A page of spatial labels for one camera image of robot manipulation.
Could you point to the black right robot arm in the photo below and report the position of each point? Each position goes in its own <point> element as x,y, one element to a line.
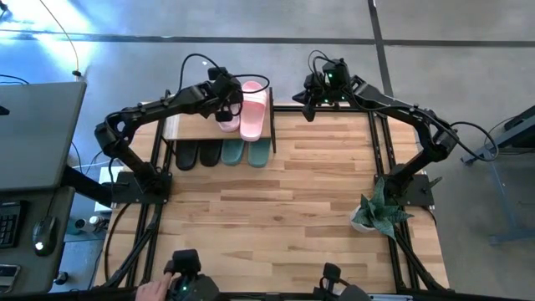
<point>401,110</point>

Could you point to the person's hand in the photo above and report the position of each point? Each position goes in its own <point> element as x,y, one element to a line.
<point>152,290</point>

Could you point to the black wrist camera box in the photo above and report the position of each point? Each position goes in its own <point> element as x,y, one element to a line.
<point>217,73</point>
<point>335,71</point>

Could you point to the black round knob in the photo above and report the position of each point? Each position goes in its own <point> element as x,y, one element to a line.
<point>62,277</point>

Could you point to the white box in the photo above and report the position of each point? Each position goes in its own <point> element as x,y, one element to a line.
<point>109,173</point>

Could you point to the black aluminium table frame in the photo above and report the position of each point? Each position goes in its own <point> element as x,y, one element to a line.
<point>284,109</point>

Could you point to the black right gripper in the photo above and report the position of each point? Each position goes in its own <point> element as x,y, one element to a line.
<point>330,96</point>

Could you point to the white label strip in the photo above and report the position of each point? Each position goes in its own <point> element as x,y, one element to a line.
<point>390,297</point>

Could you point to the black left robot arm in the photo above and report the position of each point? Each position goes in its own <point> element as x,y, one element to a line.
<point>146,110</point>

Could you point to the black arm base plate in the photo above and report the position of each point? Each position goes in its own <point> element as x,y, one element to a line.
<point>125,192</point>
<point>418,192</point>

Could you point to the black slide sandal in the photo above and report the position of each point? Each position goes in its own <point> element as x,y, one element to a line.
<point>186,154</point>
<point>210,152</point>

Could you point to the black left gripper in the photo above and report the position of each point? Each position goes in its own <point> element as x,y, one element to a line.
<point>217,98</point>

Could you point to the grey desk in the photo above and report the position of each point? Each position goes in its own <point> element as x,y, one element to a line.
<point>42,276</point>

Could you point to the green plant in white pot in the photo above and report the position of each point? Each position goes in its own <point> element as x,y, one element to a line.
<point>380,213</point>

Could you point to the green slide sandal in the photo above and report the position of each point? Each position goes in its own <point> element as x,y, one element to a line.
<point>259,154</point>
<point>233,152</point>

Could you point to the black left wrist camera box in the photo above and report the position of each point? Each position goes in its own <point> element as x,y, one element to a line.
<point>217,73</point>

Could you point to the black keyboard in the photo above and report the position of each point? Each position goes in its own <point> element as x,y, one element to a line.
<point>8,226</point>

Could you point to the pink slide sandal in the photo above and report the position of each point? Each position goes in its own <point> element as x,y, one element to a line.
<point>253,119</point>
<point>230,125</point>

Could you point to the grey flat monitor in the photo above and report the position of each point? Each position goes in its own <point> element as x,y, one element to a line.
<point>37,134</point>

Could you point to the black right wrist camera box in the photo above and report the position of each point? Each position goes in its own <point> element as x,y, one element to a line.
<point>335,71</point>

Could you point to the wooden shelf black metal frame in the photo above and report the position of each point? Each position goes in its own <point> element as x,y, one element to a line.
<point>196,127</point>

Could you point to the black computer mouse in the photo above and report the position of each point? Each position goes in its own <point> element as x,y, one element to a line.
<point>44,234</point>

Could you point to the grey handheld device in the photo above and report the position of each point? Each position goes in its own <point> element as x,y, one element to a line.
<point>8,273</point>

